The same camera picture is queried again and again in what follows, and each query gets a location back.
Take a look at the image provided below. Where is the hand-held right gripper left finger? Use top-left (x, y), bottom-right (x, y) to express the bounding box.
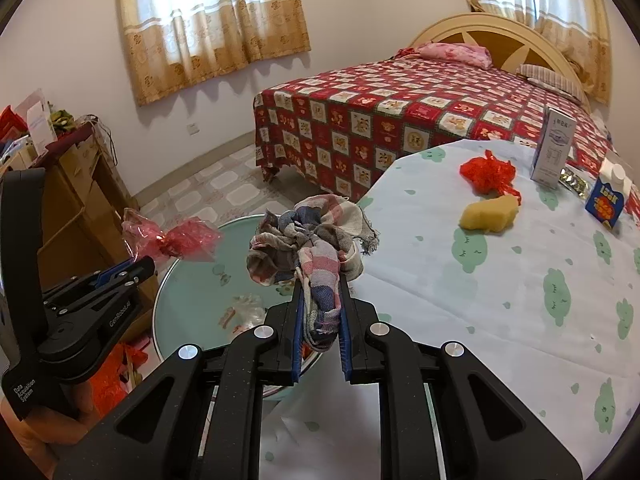
top-left (52, 280), bottom-right (307, 480)

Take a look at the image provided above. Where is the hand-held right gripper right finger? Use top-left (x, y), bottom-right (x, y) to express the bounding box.
top-left (339, 277), bottom-right (583, 480)

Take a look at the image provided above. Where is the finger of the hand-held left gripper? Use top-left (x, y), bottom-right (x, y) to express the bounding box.
top-left (42, 261), bottom-right (135, 307)
top-left (44, 256), bottom-right (157, 323)

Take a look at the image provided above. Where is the red cellophane wrapper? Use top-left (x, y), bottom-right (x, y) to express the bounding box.
top-left (121, 207), bottom-right (222, 262)

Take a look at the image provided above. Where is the teal round bin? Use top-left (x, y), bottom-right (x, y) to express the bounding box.
top-left (152, 215), bottom-right (321, 401)

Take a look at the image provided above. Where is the plaid cloth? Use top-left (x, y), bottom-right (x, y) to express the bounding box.
top-left (246, 194), bottom-right (379, 353)

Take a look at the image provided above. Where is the person's left hand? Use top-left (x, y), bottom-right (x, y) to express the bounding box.
top-left (0, 380), bottom-right (96, 476)

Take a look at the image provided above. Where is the wooden cabinet with clutter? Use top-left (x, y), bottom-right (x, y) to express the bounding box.
top-left (37, 132), bottom-right (161, 306)

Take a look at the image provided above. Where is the orange plastic bag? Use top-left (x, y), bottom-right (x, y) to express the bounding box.
top-left (90, 342), bottom-right (151, 411)

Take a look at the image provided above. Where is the maroon cloth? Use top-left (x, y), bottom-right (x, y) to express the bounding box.
top-left (45, 122), bottom-right (96, 153)

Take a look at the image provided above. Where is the open white box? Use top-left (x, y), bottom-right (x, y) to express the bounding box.
top-left (15, 89), bottom-right (57, 148)

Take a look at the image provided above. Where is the yellow sponge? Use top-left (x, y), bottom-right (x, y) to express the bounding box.
top-left (460, 194), bottom-right (520, 233)

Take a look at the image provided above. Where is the red mesh bag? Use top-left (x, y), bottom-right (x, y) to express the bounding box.
top-left (460, 150), bottom-right (522, 206)

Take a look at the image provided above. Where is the red checkered bedspread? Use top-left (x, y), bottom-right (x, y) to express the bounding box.
top-left (252, 55), bottom-right (631, 201)

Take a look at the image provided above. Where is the beige patterned curtain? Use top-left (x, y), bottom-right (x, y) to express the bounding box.
top-left (117, 0), bottom-right (312, 107)
top-left (456, 0), bottom-right (612, 106)

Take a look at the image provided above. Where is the shiny foil packet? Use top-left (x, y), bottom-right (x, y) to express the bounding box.
top-left (560, 167), bottom-right (591, 193)

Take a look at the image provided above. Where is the tall white box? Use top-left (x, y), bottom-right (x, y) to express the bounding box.
top-left (530, 106), bottom-right (576, 186)

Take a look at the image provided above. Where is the blue carton with white cap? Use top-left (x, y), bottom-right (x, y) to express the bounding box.
top-left (585, 157), bottom-right (628, 231)

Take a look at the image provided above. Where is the pink floral pillow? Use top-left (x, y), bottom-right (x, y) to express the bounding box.
top-left (400, 42), bottom-right (493, 68)

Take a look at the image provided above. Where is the striped pillow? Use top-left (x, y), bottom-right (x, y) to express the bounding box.
top-left (516, 63), bottom-right (586, 100)

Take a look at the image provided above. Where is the cream wooden headboard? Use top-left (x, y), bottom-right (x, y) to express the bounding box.
top-left (409, 13), bottom-right (591, 106)

